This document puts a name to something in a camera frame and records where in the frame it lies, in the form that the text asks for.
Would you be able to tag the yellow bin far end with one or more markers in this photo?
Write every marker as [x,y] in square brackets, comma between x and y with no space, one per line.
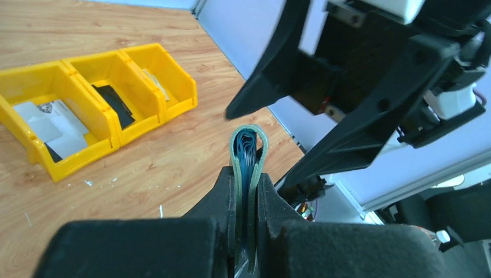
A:
[179,85]

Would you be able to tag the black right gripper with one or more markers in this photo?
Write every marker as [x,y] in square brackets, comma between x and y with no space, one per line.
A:
[374,61]

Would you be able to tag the yellow bin with black card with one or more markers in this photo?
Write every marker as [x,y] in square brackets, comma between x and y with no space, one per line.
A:
[119,87]

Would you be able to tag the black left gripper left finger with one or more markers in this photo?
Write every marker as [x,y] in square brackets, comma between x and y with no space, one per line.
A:
[193,245]

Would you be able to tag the yellow bin with white cards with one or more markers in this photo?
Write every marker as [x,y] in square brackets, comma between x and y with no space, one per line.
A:
[47,82]

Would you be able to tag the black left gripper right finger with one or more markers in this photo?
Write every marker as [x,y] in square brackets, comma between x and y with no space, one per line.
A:
[290,246]

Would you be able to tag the black card in bin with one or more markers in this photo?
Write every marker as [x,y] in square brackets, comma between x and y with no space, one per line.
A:
[124,114]

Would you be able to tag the white cards in bin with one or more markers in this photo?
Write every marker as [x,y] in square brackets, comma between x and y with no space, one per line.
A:
[56,126]

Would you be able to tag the beige card in bin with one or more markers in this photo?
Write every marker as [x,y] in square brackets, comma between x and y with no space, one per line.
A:
[157,83]

